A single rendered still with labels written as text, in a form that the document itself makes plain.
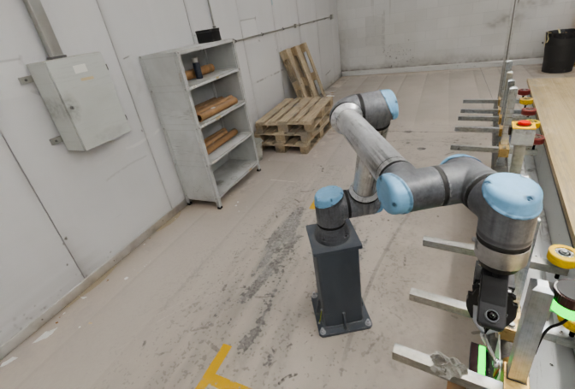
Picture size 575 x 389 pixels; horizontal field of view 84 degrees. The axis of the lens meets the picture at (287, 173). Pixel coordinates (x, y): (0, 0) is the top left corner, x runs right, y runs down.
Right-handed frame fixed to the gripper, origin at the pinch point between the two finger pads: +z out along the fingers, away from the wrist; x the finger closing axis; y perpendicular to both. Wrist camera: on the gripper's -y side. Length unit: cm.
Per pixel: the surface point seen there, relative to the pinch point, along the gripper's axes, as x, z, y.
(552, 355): -22, 39, 32
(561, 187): -26, 11, 93
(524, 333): -6.8, -2.5, 0.7
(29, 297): 255, 77, -21
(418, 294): 17.1, 18.9, 22.7
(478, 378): -0.4, 14.9, -1.4
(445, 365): 6.9, 13.9, -2.0
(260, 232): 163, 101, 118
